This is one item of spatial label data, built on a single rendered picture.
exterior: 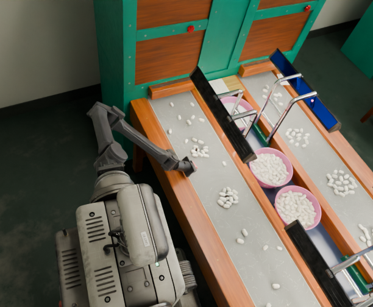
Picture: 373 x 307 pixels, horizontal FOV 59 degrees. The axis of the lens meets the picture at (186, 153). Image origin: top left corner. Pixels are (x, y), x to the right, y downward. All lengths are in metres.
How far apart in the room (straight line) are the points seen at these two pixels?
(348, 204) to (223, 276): 0.89
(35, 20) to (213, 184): 1.63
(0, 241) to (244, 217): 1.65
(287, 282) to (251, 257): 0.21
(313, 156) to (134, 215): 1.63
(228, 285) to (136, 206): 0.99
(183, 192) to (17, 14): 1.59
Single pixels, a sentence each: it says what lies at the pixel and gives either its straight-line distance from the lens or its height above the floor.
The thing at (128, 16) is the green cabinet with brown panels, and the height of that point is 1.37.
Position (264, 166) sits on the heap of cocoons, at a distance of 2.06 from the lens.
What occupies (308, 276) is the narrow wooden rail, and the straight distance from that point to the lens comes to 1.85.
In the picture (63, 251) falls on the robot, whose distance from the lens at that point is 1.03.
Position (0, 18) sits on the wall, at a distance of 2.57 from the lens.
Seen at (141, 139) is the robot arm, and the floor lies 1.06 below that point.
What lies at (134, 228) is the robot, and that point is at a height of 1.64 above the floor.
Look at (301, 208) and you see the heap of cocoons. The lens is 2.01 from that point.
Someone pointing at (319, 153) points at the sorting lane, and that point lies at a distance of 2.28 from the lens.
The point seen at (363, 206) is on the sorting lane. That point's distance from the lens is 2.23.
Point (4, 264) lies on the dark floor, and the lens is 2.58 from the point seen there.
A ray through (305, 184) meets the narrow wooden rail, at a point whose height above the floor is 0.76.
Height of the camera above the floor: 2.36
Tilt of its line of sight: 56 degrees down
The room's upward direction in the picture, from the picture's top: 16 degrees clockwise
